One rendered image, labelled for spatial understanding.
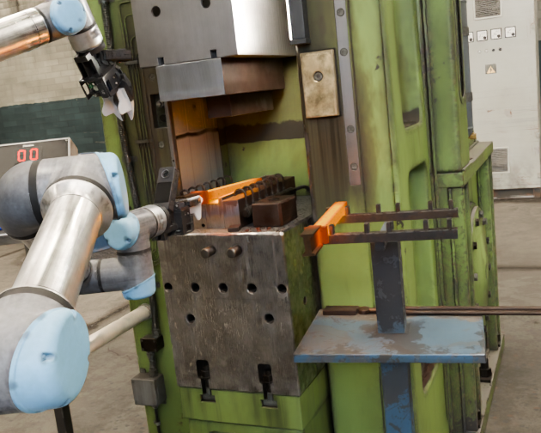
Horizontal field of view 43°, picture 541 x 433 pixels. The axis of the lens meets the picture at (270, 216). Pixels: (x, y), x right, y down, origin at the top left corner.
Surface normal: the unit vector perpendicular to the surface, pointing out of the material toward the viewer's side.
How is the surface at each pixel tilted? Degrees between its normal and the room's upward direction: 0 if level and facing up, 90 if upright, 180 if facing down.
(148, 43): 90
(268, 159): 90
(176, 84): 90
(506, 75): 90
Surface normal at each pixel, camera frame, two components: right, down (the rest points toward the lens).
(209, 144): 0.91, -0.03
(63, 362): 0.99, -0.04
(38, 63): -0.39, 0.21
